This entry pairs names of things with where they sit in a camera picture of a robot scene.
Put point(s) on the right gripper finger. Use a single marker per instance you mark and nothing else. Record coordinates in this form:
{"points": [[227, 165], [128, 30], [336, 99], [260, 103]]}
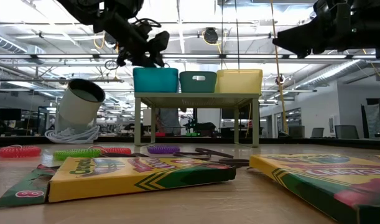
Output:
{"points": [[298, 40]]}

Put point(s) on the yellow Crayola crayon box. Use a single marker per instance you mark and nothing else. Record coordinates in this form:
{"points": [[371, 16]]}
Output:
{"points": [[115, 183], [317, 186]]}

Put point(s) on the black background robot arm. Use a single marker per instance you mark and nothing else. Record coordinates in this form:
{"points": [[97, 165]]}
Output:
{"points": [[205, 127]]}

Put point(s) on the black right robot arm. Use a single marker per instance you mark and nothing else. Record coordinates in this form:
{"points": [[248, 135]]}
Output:
{"points": [[376, 25]]}

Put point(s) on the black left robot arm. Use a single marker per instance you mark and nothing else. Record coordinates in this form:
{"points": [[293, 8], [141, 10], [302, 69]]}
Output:
{"points": [[84, 9]]}

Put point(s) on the grey office chair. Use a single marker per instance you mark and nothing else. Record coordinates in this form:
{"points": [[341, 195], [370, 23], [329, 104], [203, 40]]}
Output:
{"points": [[297, 131], [317, 132], [346, 132]]}

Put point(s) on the blue plastic bin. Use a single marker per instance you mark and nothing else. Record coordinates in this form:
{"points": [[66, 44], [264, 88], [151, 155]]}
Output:
{"points": [[155, 80]]}

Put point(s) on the teal plastic bin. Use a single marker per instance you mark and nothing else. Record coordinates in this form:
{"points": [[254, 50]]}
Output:
{"points": [[189, 85]]}

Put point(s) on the yellow plastic bin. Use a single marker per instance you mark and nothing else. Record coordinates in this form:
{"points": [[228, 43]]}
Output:
{"points": [[239, 81]]}

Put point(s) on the person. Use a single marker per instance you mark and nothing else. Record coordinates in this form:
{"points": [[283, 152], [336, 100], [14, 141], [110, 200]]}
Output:
{"points": [[168, 121]]}

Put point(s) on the black computer monitor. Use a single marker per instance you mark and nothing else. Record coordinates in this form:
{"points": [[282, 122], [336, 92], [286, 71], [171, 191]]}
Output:
{"points": [[10, 114]]}

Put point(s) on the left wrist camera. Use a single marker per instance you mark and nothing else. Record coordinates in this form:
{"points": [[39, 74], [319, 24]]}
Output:
{"points": [[158, 43]]}

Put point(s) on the ceiling light rail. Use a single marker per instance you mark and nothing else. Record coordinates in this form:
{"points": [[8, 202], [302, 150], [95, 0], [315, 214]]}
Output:
{"points": [[332, 56]]}

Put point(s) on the silver ventilation duct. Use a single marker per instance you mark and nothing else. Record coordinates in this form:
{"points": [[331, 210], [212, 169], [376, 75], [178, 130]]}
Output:
{"points": [[332, 73]]}

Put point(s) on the black aluminium table frame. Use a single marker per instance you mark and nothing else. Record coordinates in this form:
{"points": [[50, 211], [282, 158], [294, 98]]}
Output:
{"points": [[28, 141]]}

